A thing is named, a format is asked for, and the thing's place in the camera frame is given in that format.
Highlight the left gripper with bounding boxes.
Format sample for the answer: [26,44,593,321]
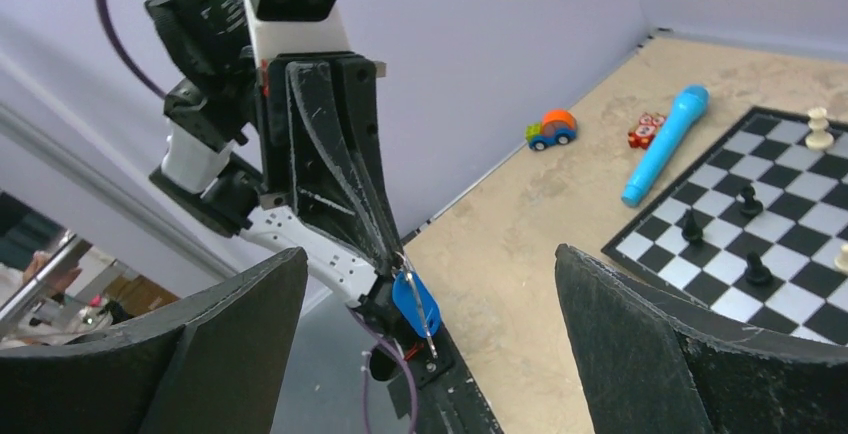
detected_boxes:
[254,52,402,272]

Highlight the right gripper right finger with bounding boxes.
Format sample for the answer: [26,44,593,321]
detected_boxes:
[555,244,847,433]

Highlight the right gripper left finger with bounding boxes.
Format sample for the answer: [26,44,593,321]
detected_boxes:
[1,248,308,433]

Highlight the blue key tag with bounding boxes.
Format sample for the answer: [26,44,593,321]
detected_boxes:
[392,271,442,338]

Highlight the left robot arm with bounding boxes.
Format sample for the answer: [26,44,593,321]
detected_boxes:
[145,0,454,385]

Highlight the black chess piece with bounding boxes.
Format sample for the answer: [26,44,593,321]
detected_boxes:
[743,251,774,286]
[681,209,703,244]
[739,185,764,219]

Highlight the black white chessboard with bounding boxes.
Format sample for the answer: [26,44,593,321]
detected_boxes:
[603,107,847,345]

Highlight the white chess piece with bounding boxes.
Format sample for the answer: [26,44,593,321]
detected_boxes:
[833,243,848,274]
[805,107,835,151]

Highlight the orange blue toy car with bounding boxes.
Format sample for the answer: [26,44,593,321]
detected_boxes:
[525,109,578,151]

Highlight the red owl toy block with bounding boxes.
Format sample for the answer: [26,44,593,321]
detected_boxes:
[627,112,667,150]

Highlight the blue toy microphone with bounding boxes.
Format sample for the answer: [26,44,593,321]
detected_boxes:
[620,84,709,208]

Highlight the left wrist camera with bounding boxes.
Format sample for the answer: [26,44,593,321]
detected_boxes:
[244,0,350,66]

